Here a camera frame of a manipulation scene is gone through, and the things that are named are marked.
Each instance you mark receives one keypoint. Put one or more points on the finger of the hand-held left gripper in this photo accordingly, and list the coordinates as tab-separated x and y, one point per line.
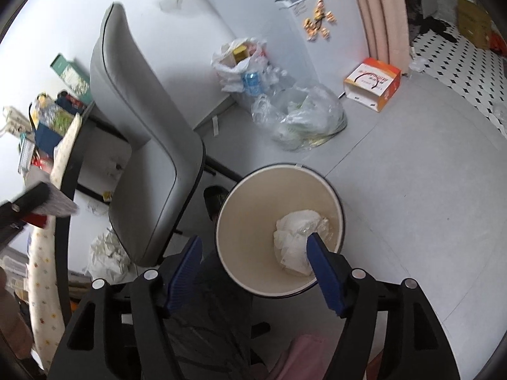
27	200

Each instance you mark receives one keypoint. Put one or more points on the dark slipper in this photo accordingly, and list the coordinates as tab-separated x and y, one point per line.
216	202

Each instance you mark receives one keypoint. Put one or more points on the white plastic bag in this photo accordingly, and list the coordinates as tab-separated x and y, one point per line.
291	241

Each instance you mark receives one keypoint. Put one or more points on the white fridge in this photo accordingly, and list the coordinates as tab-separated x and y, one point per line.
336	12

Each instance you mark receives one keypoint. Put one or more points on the tall green box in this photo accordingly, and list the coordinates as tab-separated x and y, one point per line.
71	77

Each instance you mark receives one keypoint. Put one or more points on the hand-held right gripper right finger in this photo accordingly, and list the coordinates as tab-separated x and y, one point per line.
324	273

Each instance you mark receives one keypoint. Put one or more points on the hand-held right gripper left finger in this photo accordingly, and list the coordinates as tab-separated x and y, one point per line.
184	273

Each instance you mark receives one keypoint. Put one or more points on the cream wastebasket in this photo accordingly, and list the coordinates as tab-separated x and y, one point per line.
245	221

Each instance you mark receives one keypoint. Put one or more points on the navy lunch bag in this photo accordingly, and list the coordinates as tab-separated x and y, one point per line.
47	138

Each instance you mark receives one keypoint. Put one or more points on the person's left hand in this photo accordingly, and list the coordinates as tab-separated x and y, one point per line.
16	328

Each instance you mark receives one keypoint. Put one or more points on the clear plastic garbage bag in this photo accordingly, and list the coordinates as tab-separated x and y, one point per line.
305	118

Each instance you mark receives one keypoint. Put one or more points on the white bag of bottles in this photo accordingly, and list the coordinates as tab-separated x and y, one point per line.
241	67

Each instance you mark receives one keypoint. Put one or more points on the table with floral cloth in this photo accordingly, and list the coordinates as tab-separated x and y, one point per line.
39	285

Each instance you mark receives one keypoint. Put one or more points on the grey upholstered chair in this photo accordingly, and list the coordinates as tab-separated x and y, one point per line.
150	146

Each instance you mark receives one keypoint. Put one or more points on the black item on floor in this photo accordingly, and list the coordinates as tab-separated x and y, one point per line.
437	27

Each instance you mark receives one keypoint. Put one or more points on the brown cardboard box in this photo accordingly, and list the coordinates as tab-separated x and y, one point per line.
473	21

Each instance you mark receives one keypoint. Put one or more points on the white crumpled paper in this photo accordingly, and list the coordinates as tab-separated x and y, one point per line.
418	62

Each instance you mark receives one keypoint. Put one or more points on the pink curtain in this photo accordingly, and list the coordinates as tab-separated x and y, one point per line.
380	16

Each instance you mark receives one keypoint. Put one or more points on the orange garland fridge magnet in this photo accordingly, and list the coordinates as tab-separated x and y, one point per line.
319	21

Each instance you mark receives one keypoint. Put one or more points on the white crumpled bag on floor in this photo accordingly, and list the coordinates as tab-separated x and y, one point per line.
107	255

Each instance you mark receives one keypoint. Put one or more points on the person's black trouser leg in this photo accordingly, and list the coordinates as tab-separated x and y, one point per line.
210	324

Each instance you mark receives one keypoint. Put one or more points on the orange white cardboard box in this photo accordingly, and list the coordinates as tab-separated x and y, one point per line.
372	83

